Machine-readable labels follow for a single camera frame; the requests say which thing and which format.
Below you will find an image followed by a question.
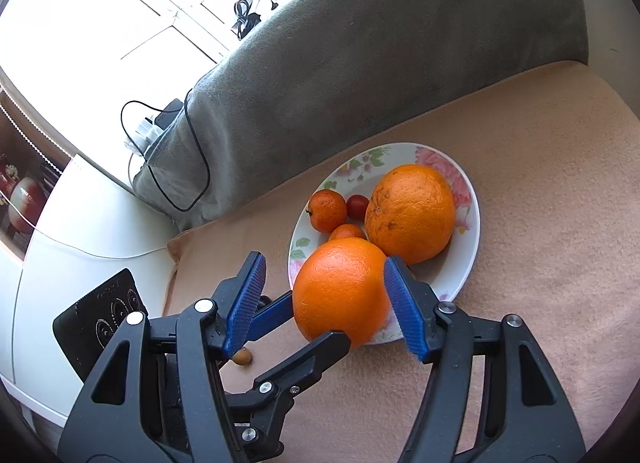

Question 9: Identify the smooth large orange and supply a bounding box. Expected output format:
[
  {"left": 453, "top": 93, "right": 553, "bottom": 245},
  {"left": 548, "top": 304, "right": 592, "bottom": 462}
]
[{"left": 292, "top": 238, "right": 390, "bottom": 348}]

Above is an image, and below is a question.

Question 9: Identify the small mandarin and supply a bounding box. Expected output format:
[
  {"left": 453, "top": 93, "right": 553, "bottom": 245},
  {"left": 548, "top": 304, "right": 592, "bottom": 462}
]
[
  {"left": 306, "top": 189, "right": 347, "bottom": 235},
  {"left": 329, "top": 223, "right": 367, "bottom": 241}
]

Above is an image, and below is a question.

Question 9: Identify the small red cherry tomato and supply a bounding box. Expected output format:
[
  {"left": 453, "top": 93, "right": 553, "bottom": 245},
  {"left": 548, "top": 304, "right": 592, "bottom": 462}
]
[{"left": 346, "top": 194, "right": 370, "bottom": 222}]

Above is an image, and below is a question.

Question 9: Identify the speckled large orange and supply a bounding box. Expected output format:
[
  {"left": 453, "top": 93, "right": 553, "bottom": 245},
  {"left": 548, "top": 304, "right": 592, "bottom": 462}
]
[{"left": 364, "top": 164, "right": 456, "bottom": 265}]

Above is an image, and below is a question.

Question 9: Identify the floral white plate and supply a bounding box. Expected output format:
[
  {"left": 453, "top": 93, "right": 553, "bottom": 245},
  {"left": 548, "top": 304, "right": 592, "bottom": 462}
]
[{"left": 286, "top": 141, "right": 482, "bottom": 347}]

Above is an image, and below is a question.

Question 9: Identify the red white vase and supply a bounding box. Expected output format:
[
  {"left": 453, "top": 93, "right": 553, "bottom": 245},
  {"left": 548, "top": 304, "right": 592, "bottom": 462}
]
[{"left": 8, "top": 177, "right": 47, "bottom": 235}]

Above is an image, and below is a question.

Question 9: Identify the white power strip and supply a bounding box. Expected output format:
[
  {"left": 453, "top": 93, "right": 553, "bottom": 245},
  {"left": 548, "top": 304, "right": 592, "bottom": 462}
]
[{"left": 125, "top": 117, "right": 164, "bottom": 157}]

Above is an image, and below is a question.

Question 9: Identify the black power adapter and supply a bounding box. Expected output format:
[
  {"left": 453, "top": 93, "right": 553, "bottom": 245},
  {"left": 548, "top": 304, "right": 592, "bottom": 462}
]
[{"left": 154, "top": 99, "right": 183, "bottom": 130}]

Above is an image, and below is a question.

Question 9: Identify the grey blanket backrest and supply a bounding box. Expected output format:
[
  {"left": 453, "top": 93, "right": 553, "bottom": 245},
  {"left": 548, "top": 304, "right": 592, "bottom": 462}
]
[{"left": 132, "top": 0, "right": 589, "bottom": 230}]

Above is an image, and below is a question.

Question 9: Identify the white cable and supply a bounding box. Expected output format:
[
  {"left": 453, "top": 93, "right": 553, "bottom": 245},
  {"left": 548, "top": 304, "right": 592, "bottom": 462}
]
[{"left": 0, "top": 192, "right": 174, "bottom": 262}]

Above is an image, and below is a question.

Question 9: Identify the black cable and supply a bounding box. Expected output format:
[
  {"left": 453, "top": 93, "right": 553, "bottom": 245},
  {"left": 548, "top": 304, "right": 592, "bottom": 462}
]
[{"left": 119, "top": 88, "right": 212, "bottom": 214}]

